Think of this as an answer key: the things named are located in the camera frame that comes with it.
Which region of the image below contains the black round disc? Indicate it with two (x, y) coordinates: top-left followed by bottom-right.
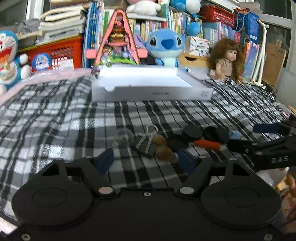
(166, 133), (189, 153)
(203, 126), (230, 144)
(183, 125), (203, 142)

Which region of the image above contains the brown walnut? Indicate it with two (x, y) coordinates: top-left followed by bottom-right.
(152, 134), (167, 146)
(155, 146), (174, 161)

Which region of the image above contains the black binder clip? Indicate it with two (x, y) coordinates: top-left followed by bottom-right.
(131, 125), (159, 159)

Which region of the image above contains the clear glass ball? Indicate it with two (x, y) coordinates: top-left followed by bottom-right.
(112, 128), (134, 148)

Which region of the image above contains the black white plaid cloth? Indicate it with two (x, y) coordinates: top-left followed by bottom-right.
(1, 76), (283, 218)

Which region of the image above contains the brown haired doll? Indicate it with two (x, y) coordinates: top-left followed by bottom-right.
(209, 38), (244, 83)

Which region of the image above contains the white shallow cardboard box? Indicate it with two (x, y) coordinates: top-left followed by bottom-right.
(91, 65), (213, 102)

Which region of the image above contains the wooden drawer box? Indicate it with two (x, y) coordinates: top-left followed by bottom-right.
(178, 53), (210, 68)

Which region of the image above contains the white pencil print box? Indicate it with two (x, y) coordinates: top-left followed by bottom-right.
(187, 36), (210, 57)

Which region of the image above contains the red plastic crate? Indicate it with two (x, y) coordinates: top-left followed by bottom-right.
(18, 37), (83, 72)

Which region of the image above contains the pink fuzzy blanket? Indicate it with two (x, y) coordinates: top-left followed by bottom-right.
(1, 68), (91, 105)

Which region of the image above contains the blue Stitch plush toy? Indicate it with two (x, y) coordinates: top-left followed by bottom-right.
(145, 29), (185, 67)

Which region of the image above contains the blue white plush toy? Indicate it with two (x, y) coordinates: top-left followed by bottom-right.
(170, 0), (201, 37)

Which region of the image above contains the red basket on shelf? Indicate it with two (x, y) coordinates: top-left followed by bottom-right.
(199, 5), (236, 28)

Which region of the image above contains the pink triangular toy house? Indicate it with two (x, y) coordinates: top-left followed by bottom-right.
(86, 9), (148, 72)

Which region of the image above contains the Doraemon plush toy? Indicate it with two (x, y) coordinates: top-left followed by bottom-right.
(0, 30), (32, 96)

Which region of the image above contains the stack of books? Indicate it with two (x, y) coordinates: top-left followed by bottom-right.
(16, 1), (89, 48)

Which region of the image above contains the white pink plush toy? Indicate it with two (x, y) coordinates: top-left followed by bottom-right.
(126, 0), (162, 16)

